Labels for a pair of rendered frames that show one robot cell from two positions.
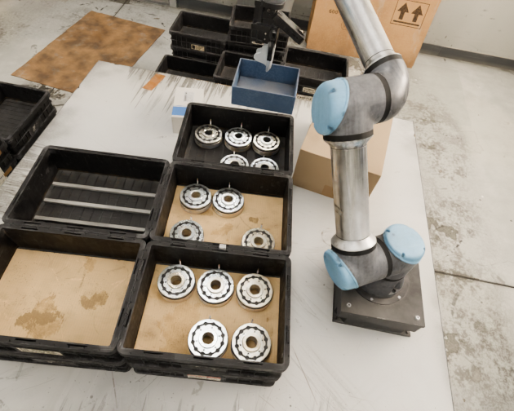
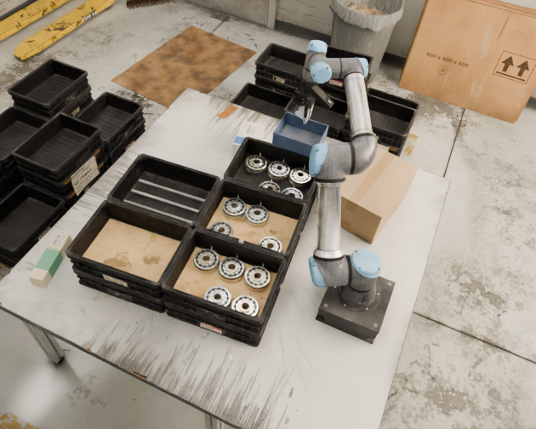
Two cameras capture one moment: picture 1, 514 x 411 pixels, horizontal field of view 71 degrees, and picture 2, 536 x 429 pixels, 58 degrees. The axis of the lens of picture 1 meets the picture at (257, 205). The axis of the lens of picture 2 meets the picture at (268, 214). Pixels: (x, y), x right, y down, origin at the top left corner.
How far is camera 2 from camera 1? 96 cm
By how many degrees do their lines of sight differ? 11
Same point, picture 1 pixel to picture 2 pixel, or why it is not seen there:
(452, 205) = (508, 275)
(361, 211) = (331, 231)
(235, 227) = (257, 234)
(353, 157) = (327, 194)
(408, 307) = (371, 317)
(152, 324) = (184, 283)
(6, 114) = (105, 119)
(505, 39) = not seen: outside the picture
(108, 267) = (164, 243)
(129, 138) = (197, 155)
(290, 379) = (270, 347)
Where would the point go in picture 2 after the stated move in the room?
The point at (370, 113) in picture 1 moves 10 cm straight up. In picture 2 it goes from (340, 168) to (346, 146)
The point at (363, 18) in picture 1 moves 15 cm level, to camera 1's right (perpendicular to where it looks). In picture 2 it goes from (356, 105) to (395, 118)
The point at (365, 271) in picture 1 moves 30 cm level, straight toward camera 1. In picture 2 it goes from (330, 274) to (261, 312)
